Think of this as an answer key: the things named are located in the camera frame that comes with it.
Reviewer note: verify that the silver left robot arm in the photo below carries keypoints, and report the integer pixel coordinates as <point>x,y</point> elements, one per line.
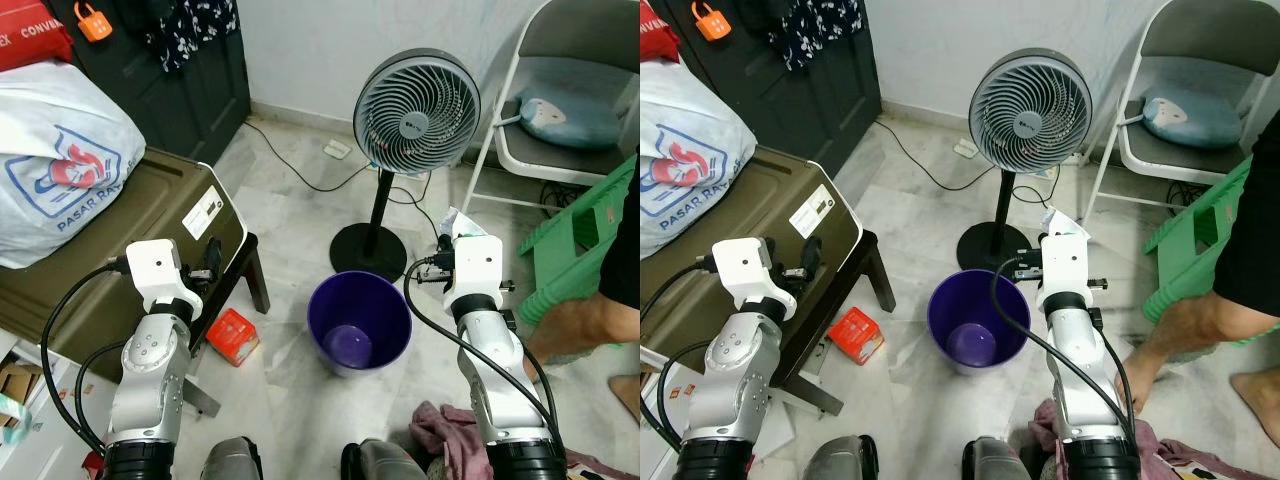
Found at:
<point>150,380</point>
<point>735,380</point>

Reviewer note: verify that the black low table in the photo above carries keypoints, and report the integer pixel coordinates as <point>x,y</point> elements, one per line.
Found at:
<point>870,270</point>
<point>255,270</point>

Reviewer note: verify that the small red box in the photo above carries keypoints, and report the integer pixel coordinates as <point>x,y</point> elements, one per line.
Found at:
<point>856,336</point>
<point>232,337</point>

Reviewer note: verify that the purple plastic bucket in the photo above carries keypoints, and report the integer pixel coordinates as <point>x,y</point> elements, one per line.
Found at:
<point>975,320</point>
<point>360,320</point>

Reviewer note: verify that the olive plastic storage box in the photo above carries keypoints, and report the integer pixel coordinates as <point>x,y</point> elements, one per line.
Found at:
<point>130,220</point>
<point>760,200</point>

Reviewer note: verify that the green plastic stool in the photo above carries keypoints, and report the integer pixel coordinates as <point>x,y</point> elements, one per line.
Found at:
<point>560,250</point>
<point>1190,240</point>

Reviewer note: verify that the grey standing fan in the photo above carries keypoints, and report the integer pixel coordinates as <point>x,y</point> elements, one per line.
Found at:
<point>1030,115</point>
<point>415,115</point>

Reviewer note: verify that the white printed plastic bag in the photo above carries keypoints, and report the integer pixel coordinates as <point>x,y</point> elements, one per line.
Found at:
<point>690,170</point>
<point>60,170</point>

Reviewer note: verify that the crumpled pink cloth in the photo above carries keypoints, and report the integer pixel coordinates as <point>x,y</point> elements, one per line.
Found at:
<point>1045,425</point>
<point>450,440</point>

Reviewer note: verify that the person in black clothes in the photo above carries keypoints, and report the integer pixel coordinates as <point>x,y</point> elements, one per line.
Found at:
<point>1190,320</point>
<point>590,325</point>

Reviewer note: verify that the dark wardrobe door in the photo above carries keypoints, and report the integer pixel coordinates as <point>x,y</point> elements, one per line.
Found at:
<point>190,100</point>
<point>810,100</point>

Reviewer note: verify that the grey robot left leg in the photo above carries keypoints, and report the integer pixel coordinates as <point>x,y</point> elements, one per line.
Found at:
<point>840,462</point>
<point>230,462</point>

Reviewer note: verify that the grey robot leg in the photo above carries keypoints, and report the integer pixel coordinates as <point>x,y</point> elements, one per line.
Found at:
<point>385,465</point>
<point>230,462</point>
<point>1000,465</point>
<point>840,462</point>

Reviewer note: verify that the grey robot right leg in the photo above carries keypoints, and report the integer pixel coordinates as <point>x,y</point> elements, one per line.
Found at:
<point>1000,465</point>
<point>385,465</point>

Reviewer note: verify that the brown cardboard box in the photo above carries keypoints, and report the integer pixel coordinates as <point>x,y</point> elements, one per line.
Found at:
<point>15,380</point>

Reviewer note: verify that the dark floral garment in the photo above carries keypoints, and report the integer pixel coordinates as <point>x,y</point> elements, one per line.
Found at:
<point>815,30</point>
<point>190,30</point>

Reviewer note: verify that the grey folding chair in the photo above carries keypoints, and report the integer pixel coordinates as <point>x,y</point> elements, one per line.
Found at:
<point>1210,30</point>
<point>560,30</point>

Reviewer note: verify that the orange padlock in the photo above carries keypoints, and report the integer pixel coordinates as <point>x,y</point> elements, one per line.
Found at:
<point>712,24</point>
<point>93,24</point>

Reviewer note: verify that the red bag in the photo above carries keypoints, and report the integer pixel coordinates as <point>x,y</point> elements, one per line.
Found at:
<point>655,30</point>
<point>25,35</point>

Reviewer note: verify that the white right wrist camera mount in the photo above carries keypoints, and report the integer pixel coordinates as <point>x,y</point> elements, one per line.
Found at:
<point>478,268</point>
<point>1066,266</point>

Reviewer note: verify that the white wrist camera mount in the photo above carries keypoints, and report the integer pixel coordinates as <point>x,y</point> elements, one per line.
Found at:
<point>478,268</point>
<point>1066,266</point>
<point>155,272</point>
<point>742,270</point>

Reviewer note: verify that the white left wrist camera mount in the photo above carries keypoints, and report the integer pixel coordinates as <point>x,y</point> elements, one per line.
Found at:
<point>742,270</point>
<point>155,272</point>

